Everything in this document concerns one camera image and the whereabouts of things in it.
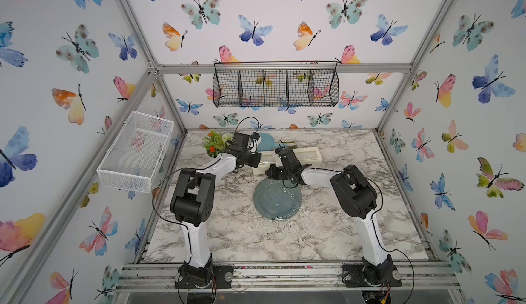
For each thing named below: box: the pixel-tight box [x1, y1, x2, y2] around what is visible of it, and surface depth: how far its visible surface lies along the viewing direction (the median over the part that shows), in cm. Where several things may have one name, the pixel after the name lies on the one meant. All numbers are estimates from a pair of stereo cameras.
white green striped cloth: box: [280, 139, 298, 149], surface depth 117 cm
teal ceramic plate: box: [253, 178, 303, 220], surface depth 93 cm
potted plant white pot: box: [202, 129, 234, 159], surface depth 95 cm
